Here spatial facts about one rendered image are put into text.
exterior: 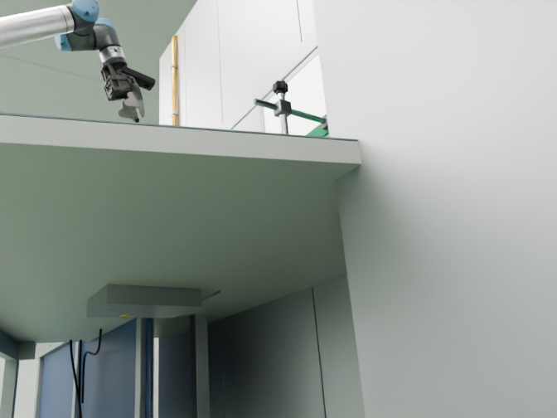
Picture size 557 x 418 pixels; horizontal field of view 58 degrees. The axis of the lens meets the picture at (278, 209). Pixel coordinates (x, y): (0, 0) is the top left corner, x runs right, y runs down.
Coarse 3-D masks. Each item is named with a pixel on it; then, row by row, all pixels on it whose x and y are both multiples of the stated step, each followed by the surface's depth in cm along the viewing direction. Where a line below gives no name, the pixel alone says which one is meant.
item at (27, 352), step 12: (0, 336) 152; (0, 348) 152; (12, 348) 170; (24, 348) 178; (12, 360) 175; (12, 372) 174; (12, 384) 173; (12, 396) 171; (0, 408) 169; (12, 408) 170
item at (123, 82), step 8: (104, 64) 162; (112, 64) 164; (120, 64) 165; (104, 72) 163; (112, 72) 162; (120, 72) 164; (104, 80) 164; (112, 80) 159; (120, 80) 162; (128, 80) 163; (104, 88) 165; (112, 88) 160; (120, 88) 160; (128, 88) 162; (112, 96) 162; (120, 96) 165
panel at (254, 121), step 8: (312, 56) 136; (304, 64) 139; (296, 72) 142; (288, 80) 145; (272, 96) 152; (256, 112) 159; (248, 120) 162; (256, 120) 158; (264, 120) 154; (240, 128) 166; (248, 128) 162; (256, 128) 157; (264, 128) 153
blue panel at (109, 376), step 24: (120, 336) 161; (48, 360) 254; (96, 360) 181; (120, 360) 158; (48, 384) 246; (72, 384) 206; (96, 384) 177; (120, 384) 155; (48, 408) 239; (96, 408) 173; (120, 408) 152
